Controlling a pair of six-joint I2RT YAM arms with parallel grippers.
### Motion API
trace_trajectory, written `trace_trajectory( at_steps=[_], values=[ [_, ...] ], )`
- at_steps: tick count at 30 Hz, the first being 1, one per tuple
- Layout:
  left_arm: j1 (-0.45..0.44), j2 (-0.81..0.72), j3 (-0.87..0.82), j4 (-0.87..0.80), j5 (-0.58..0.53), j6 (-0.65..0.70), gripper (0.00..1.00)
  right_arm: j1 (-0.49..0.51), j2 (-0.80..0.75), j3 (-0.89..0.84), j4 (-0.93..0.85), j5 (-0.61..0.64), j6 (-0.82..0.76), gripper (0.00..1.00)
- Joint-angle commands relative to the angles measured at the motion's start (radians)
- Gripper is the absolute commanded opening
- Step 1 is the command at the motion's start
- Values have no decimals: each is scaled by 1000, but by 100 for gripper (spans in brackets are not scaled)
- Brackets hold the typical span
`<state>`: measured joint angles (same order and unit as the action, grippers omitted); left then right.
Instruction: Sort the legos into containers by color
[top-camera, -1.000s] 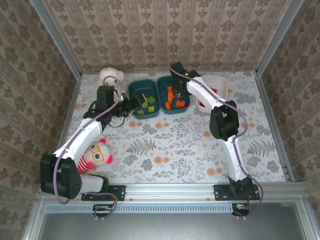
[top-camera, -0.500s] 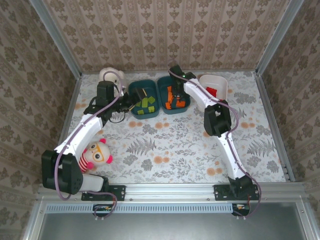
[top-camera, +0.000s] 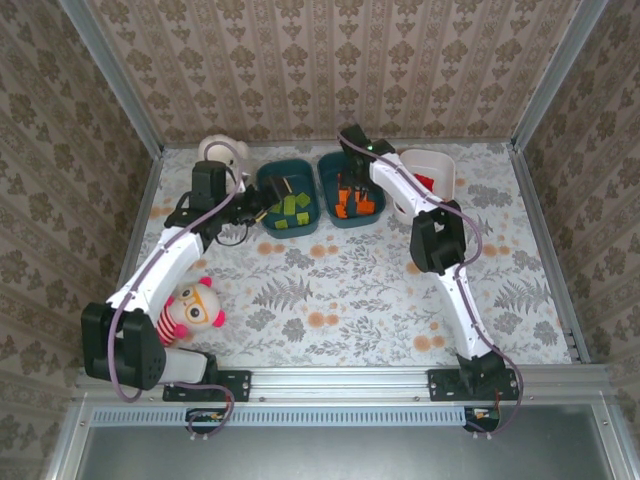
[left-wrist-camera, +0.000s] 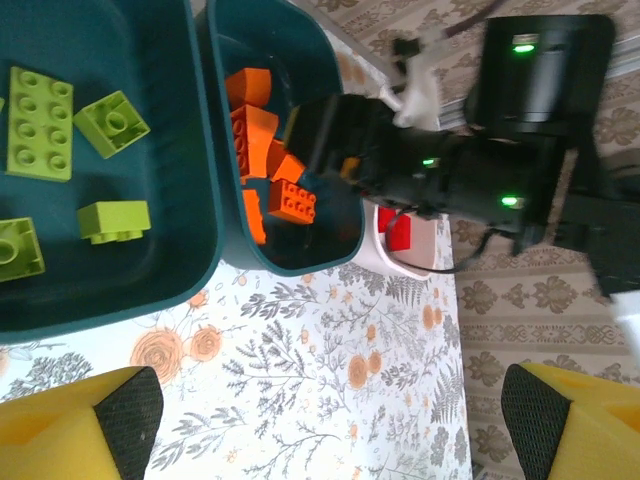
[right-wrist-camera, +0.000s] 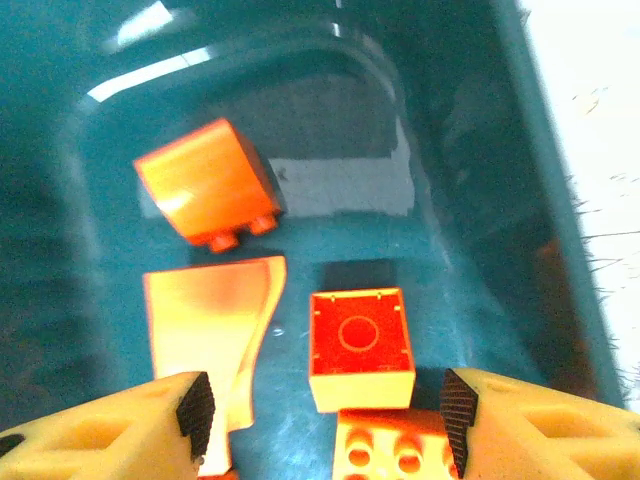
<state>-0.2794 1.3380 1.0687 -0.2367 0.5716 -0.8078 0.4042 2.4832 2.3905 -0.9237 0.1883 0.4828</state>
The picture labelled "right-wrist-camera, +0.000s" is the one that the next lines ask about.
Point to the orange studded lego brick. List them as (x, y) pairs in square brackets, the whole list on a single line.
[(390, 445)]

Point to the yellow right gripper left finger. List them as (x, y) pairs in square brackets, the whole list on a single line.
[(100, 440)]

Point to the teal plastic bin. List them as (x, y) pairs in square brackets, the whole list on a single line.
[(450, 150)]

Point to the orange curved lego piece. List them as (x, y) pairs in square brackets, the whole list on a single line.
[(200, 320)]

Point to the floral printed table cover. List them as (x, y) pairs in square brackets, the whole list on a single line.
[(600, 150)]

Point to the orange square lego brick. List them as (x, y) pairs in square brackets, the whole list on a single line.
[(360, 390)]

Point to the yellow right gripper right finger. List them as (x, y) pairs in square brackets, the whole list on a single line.
[(550, 440)]

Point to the orange rounded lego brick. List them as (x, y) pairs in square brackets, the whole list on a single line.
[(205, 185)]

